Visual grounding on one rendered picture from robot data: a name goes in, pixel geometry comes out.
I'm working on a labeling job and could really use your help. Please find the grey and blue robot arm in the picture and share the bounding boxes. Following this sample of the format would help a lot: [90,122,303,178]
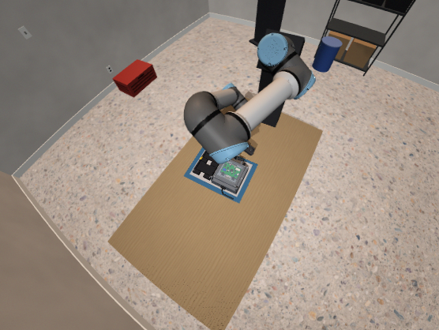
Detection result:
[183,33,316,164]

